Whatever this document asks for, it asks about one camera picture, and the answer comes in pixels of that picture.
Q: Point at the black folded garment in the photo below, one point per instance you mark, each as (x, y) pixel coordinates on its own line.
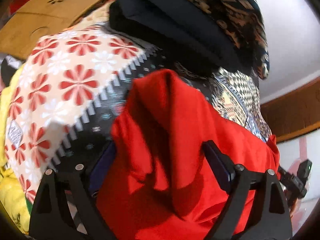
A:
(180, 29)

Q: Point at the brown wooden door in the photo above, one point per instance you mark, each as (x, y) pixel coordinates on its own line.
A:
(295, 113)

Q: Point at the red sports jacket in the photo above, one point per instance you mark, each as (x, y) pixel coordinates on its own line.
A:
(160, 185)

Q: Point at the patchwork patterned bed quilt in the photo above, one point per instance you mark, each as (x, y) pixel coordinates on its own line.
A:
(74, 84)

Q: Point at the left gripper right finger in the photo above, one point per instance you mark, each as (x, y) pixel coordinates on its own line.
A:
(221, 165)

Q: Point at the person's right hand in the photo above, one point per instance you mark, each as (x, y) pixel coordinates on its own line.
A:
(293, 203)

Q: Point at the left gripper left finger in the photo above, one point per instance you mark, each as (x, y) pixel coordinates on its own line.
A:
(101, 168)

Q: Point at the wooden lap desk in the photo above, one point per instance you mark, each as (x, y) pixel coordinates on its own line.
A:
(39, 18)

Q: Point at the navy patterned folded blanket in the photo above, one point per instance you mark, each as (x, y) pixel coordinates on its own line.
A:
(243, 23)

